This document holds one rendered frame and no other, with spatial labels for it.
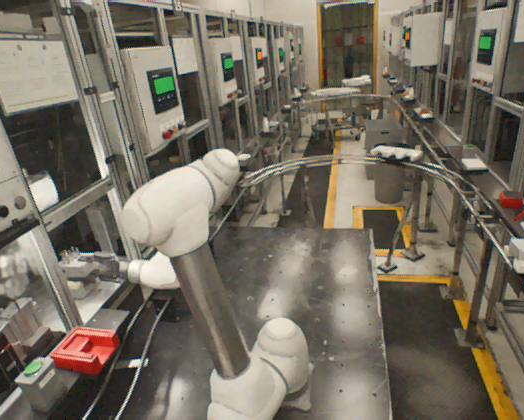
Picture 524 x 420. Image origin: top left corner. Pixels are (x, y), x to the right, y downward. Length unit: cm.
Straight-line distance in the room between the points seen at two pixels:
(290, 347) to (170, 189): 61
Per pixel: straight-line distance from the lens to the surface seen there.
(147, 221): 76
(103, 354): 130
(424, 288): 289
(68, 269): 157
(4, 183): 118
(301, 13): 930
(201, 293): 87
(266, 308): 164
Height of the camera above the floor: 175
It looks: 24 degrees down
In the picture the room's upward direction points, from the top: 7 degrees counter-clockwise
